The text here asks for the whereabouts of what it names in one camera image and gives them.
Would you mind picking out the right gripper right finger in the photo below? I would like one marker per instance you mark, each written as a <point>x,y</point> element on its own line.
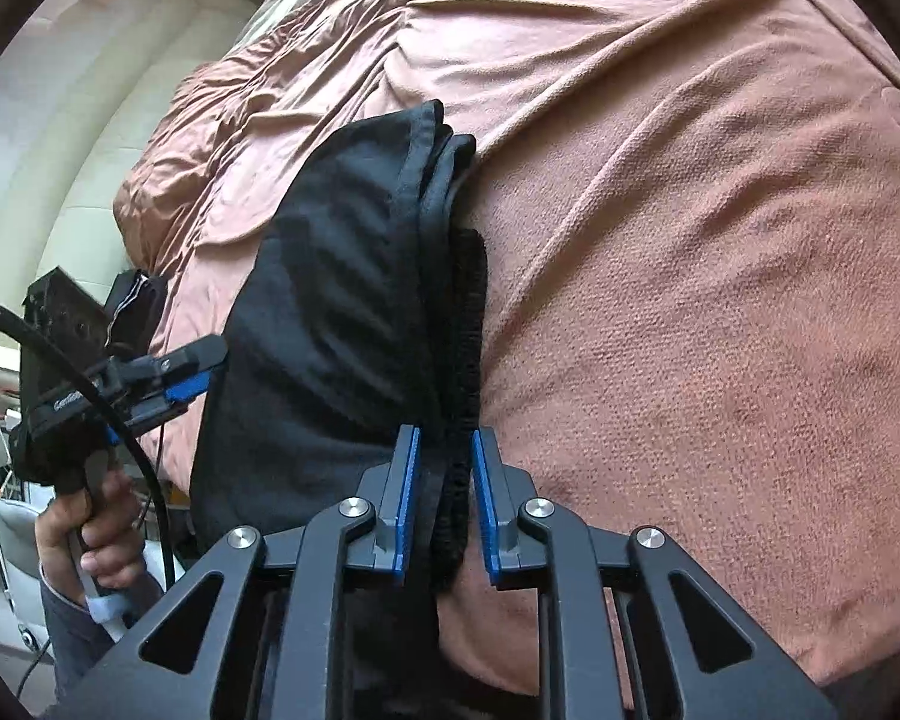
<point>628,625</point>

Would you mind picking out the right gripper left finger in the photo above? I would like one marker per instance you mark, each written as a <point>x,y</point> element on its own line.
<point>257,627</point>

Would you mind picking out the black pants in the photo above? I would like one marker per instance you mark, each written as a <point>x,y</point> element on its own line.
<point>363,313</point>

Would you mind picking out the left forearm dark sleeve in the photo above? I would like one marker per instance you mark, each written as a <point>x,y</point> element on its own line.
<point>78,642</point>

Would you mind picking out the person's left hand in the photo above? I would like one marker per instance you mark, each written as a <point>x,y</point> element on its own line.
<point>78,534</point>

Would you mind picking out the cream leather headboard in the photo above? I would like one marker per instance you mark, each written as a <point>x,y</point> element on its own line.
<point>82,87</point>

